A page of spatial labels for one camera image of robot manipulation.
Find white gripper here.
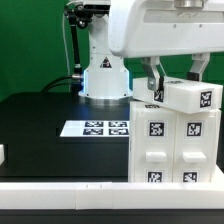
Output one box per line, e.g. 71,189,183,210
108,0,224,91

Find white cabinet top block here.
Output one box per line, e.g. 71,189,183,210
133,77,223,114

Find white cabinet door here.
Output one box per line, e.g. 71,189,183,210
173,112,213,183
129,108,176,183

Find white cabinet body box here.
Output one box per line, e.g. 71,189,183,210
128,101,221,183

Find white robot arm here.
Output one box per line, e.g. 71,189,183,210
78,0,224,101

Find white base tag plate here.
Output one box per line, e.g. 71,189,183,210
60,120,129,137

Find white block left edge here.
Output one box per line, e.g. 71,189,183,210
0,144,5,165

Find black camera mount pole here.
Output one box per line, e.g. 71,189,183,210
64,3,92,77

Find black cables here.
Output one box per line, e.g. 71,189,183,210
40,75,84,93

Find white fence wall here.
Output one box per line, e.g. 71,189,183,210
0,169,224,210

